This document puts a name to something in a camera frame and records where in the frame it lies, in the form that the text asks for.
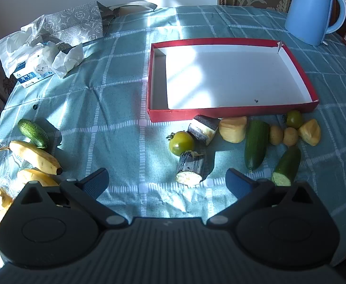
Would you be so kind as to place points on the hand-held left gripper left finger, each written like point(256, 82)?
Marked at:
point(97, 180)

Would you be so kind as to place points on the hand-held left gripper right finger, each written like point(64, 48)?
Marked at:
point(238, 183)

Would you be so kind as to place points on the long whole cucumber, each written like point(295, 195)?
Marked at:
point(256, 145)

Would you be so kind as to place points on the cut cucumber half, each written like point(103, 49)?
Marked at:
point(288, 162)

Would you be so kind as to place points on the large green tomato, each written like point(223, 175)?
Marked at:
point(181, 143)

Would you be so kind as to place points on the small green tomato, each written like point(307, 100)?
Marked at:
point(294, 119)

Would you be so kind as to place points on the small yellow jackfruit piece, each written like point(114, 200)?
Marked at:
point(309, 132)

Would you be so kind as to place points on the red cardboard box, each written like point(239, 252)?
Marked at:
point(220, 77)

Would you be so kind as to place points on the yellow banana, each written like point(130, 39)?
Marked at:
point(33, 177)
point(33, 155)

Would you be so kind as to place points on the small whole cucumber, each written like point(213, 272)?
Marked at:
point(32, 131)

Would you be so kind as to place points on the green plaid tablecloth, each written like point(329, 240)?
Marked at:
point(116, 94)

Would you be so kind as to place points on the small dark cap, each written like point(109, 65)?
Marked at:
point(35, 106)

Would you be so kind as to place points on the crumpled white tissue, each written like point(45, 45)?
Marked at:
point(69, 56)

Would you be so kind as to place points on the grey patterned tissue box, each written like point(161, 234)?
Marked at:
point(72, 23)

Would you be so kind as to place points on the white plastic bag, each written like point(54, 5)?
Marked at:
point(10, 47)

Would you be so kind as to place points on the blue electric kettle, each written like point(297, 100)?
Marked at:
point(309, 11)

